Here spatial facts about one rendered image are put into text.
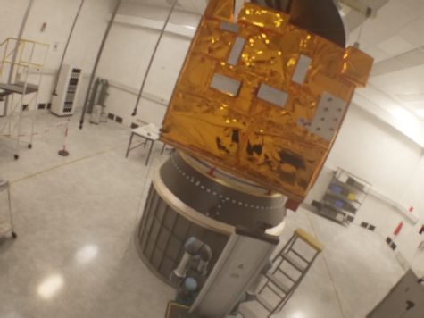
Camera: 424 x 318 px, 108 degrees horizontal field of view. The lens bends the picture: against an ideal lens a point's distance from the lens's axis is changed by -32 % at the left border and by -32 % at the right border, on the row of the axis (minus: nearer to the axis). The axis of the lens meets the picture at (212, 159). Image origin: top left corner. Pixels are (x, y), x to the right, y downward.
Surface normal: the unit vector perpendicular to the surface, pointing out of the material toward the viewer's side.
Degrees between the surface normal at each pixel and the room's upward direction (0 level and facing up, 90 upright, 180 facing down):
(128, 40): 90
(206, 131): 88
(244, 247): 90
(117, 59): 90
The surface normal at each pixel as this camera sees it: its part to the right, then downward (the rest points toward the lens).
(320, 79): -0.27, 0.19
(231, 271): -0.03, 0.29
